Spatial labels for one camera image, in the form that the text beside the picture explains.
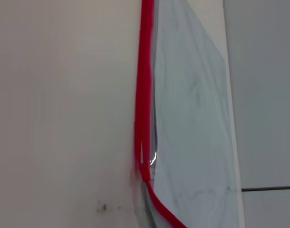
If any clear document bag red zipper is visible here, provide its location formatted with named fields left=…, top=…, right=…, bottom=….
left=133, top=0, right=242, bottom=228

